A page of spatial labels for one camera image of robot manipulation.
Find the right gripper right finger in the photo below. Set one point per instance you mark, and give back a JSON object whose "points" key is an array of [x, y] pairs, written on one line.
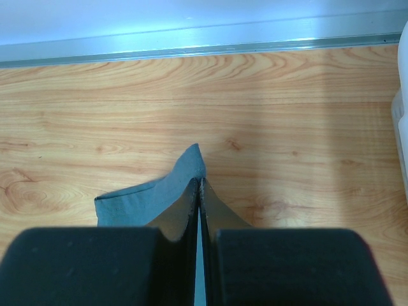
{"points": [[245, 265]]}

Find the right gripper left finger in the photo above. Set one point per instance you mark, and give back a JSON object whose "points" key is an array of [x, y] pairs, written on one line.
{"points": [[153, 264]]}

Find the grey blue t shirt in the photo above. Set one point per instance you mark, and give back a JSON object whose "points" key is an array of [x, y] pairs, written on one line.
{"points": [[138, 205]]}

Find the white plastic laundry basket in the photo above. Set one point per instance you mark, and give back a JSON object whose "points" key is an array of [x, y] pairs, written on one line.
{"points": [[399, 107]]}

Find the rear aluminium table rail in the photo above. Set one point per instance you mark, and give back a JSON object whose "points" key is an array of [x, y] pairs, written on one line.
{"points": [[297, 34]]}

